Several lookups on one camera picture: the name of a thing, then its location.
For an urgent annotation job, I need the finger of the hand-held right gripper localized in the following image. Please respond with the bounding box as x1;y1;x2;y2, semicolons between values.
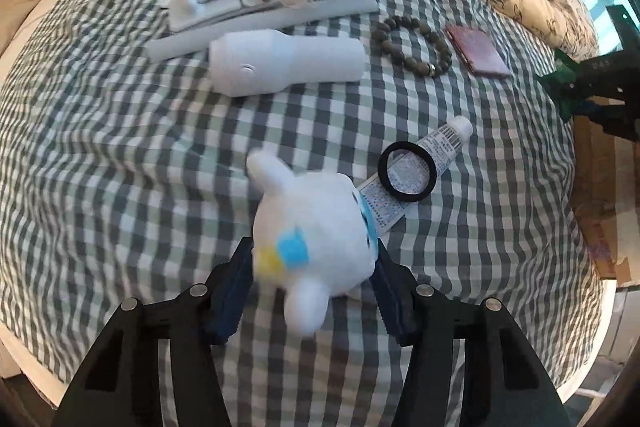
567;53;640;98
572;99;640;138

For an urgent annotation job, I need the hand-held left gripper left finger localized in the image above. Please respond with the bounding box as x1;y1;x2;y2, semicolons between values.
50;236;256;427

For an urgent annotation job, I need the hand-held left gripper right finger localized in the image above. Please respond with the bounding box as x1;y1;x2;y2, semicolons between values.
372;238;571;427

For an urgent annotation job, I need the green packet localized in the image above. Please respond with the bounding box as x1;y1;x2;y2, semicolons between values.
537;48;596;122

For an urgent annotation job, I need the cardboard box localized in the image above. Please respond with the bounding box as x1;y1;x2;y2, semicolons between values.
570;112;633;280

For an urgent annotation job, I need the white plush toy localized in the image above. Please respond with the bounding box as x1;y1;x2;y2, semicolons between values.
246;148;382;335

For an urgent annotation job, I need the maroon card wallet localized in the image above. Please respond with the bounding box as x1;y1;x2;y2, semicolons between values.
445;24;513;78

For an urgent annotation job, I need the white toothpaste tube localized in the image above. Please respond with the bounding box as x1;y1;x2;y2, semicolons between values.
357;116;474;238

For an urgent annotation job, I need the green white checked cloth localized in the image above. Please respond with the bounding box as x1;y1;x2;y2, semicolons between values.
0;0;613;427

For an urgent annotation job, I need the white bottle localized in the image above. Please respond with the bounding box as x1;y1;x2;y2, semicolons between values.
207;28;366;98

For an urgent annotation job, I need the black hair tie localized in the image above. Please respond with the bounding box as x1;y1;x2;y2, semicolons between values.
377;141;435;204

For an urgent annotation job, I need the dark beaded bracelet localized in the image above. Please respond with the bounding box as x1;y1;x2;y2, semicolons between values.
371;15;453;78

